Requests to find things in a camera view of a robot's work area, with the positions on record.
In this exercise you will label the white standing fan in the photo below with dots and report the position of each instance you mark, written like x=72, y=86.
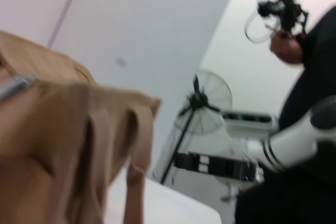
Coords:
x=199, y=100

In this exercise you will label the khaki canvas food bag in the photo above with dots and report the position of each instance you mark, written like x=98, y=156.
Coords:
x=52, y=134

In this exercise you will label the person's hand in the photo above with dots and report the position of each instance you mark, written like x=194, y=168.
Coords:
x=287, y=49

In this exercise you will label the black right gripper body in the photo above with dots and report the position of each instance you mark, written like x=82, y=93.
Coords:
x=223, y=167

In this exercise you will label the white storage bin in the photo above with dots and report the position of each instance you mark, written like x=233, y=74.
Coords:
x=249, y=121

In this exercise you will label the person in black clothes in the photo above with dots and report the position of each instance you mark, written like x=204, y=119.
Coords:
x=302, y=195

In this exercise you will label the black handheld teleoperation device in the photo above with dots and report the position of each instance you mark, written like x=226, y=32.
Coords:
x=287, y=11

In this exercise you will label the silver metal zipper pull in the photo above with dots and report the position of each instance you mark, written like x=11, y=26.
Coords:
x=15, y=86

